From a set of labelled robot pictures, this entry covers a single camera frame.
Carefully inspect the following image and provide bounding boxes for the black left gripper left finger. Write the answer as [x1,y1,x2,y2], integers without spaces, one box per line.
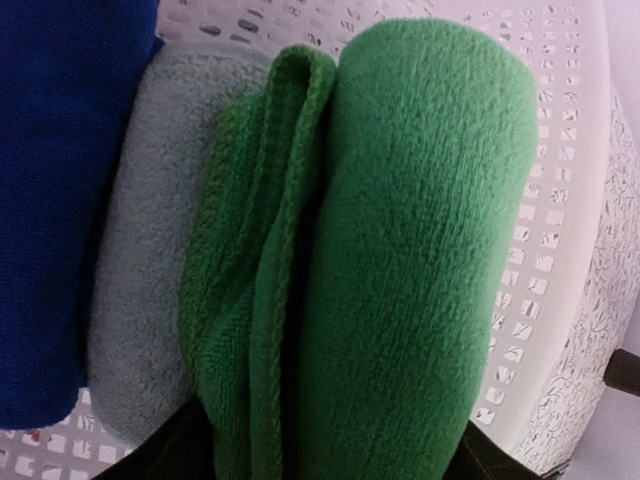
[95,397,215,480]

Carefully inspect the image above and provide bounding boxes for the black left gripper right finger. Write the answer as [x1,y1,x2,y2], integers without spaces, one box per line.
[444,421,540,480]

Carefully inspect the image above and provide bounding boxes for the green microfiber towel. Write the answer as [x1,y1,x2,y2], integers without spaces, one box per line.
[179,19,537,479]

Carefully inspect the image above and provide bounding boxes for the floral patterned table mat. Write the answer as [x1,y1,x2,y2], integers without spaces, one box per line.
[564,89,640,451]

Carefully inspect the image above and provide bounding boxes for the white plastic basket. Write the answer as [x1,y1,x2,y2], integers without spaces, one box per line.
[1,1,639,479]

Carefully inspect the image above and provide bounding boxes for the light green rolled towel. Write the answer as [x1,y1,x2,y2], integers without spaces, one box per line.
[87,42,271,446]

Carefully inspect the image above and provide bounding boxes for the blue rolled towel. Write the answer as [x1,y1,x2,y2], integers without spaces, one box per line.
[1,1,161,430]

